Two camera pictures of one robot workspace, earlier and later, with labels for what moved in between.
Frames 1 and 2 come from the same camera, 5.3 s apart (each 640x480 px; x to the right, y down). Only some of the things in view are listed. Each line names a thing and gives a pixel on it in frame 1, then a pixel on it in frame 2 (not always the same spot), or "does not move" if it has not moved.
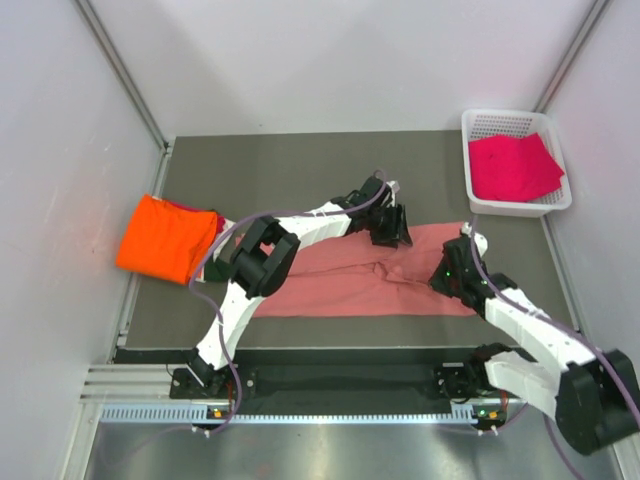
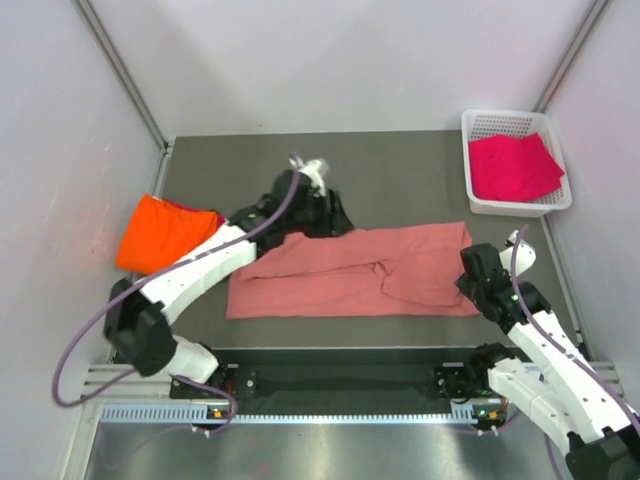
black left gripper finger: [388, 227] to [339, 222]
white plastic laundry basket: [480, 124] does not move
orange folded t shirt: [166, 241] does not move
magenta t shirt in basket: [513, 169] does not move
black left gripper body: [367, 224] to [313, 220]
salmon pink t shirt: [355, 275] does not move
